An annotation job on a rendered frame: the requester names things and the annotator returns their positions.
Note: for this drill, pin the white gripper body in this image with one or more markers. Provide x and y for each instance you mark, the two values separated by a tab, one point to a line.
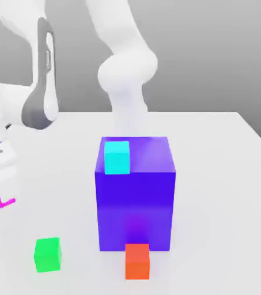
7	184

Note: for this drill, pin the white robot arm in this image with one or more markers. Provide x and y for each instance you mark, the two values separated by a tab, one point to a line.
125	69

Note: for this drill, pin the small green cube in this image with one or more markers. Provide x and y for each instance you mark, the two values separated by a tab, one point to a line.
47	255

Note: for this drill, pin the small cyan cube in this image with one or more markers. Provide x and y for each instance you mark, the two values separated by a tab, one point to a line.
116	159

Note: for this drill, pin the small orange cube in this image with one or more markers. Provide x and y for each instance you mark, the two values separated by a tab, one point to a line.
137	262

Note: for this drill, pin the large purple box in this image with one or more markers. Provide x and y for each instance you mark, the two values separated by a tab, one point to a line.
134	198

